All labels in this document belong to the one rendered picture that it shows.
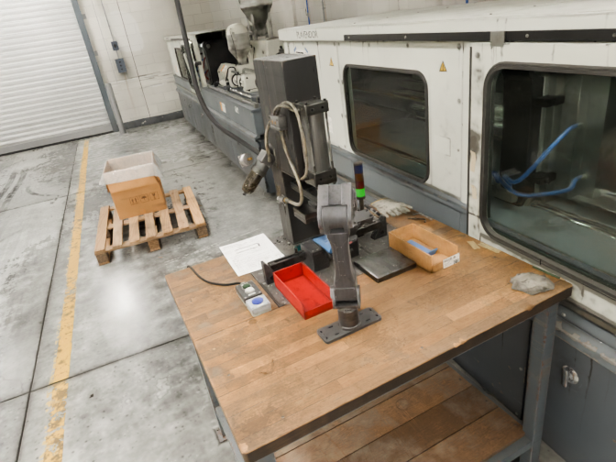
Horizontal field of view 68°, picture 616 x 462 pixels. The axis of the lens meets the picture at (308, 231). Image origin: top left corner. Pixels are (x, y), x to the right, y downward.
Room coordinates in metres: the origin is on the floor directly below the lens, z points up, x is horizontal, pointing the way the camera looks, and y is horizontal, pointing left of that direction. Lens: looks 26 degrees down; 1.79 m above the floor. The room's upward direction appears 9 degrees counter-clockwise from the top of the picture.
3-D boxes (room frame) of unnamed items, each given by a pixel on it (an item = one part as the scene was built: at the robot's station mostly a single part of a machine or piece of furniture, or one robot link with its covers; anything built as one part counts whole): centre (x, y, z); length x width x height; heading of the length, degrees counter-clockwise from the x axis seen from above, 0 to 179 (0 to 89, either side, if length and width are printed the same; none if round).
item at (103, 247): (4.35, 1.58, 0.07); 1.20 x 1.00 x 0.14; 17
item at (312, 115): (1.55, -0.07, 1.37); 0.11 x 0.09 x 0.30; 113
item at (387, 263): (1.44, -0.26, 0.91); 0.17 x 0.16 x 0.02; 113
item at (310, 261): (1.56, -0.07, 0.94); 0.20 x 0.10 x 0.07; 113
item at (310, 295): (1.33, 0.05, 0.93); 0.25 x 0.12 x 0.06; 23
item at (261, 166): (1.77, 0.15, 1.25); 0.19 x 0.07 x 0.19; 113
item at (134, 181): (4.63, 1.70, 0.40); 0.67 x 0.60 x 0.50; 15
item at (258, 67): (1.80, 0.03, 1.28); 0.14 x 0.12 x 0.75; 113
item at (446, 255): (1.49, -0.42, 0.93); 0.25 x 0.13 x 0.08; 23
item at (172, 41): (8.51, 1.27, 1.24); 2.95 x 0.98 x 0.90; 20
